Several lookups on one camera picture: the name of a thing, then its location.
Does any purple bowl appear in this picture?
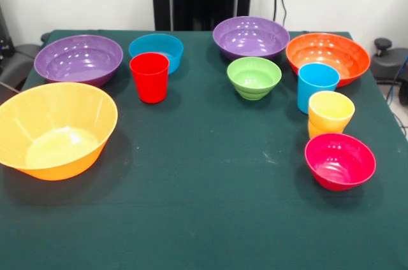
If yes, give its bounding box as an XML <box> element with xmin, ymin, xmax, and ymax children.
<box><xmin>34</xmin><ymin>34</ymin><xmax>124</xmax><ymax>88</ymax></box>
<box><xmin>212</xmin><ymin>16</ymin><xmax>291</xmax><ymax>61</ymax></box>

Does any dark green tablecloth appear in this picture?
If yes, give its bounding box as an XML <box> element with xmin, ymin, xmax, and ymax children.
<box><xmin>0</xmin><ymin>29</ymin><xmax>408</xmax><ymax>270</ymax></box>

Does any green bowl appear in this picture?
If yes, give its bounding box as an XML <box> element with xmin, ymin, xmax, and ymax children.
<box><xmin>226</xmin><ymin>56</ymin><xmax>282</xmax><ymax>101</ymax></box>

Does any red cup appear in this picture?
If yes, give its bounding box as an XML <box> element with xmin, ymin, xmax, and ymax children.
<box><xmin>129</xmin><ymin>52</ymin><xmax>170</xmax><ymax>104</ymax></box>

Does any blue bowl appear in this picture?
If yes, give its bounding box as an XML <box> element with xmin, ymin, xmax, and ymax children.
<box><xmin>128</xmin><ymin>33</ymin><xmax>184</xmax><ymax>75</ymax></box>

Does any yellow cup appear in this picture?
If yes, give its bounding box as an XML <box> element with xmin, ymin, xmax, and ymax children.
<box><xmin>307</xmin><ymin>119</ymin><xmax>346</xmax><ymax>139</ymax></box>
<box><xmin>308</xmin><ymin>90</ymin><xmax>356</xmax><ymax>134</ymax></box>

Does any blue cup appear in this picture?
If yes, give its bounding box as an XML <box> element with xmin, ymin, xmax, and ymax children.
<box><xmin>297</xmin><ymin>62</ymin><xmax>340</xmax><ymax>115</ymax></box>

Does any orange-red bowl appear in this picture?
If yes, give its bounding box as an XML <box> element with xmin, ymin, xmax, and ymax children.
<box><xmin>285</xmin><ymin>32</ymin><xmax>371</xmax><ymax>88</ymax></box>

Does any pink bowl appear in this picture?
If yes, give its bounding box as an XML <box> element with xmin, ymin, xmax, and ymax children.
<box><xmin>304</xmin><ymin>132</ymin><xmax>377</xmax><ymax>192</ymax></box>

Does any large yellow bowl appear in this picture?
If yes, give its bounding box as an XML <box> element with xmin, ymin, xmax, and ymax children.
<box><xmin>0</xmin><ymin>82</ymin><xmax>119</xmax><ymax>181</ymax></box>

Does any black wheeled base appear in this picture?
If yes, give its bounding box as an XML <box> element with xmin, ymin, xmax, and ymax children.
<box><xmin>0</xmin><ymin>43</ymin><xmax>44</xmax><ymax>92</ymax></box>
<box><xmin>371</xmin><ymin>38</ymin><xmax>408</xmax><ymax>107</ymax></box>

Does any blue cable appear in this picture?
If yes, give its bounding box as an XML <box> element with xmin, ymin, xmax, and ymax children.
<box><xmin>385</xmin><ymin>55</ymin><xmax>408</xmax><ymax>105</ymax></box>

